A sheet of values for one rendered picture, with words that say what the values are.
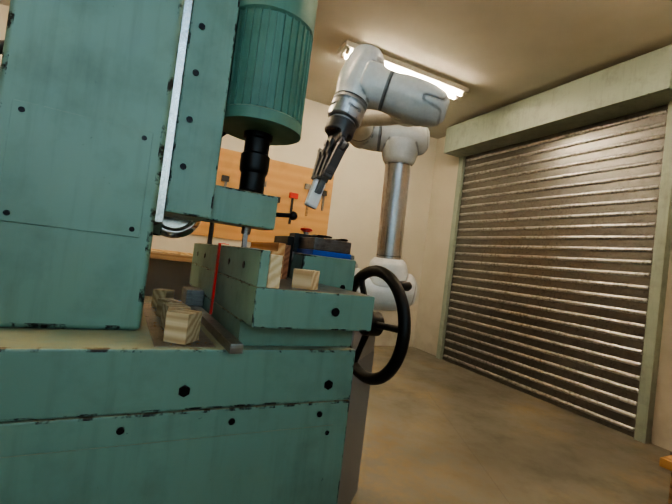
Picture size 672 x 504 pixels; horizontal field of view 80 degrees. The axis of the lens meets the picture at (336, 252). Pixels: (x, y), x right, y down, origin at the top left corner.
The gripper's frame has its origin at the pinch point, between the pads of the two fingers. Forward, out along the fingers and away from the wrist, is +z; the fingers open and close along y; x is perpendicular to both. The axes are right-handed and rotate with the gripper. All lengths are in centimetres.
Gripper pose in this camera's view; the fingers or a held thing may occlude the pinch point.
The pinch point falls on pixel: (315, 193)
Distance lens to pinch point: 99.4
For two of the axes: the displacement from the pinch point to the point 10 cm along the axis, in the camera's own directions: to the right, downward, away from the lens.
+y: 4.8, 0.3, -8.8
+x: 8.1, 3.7, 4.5
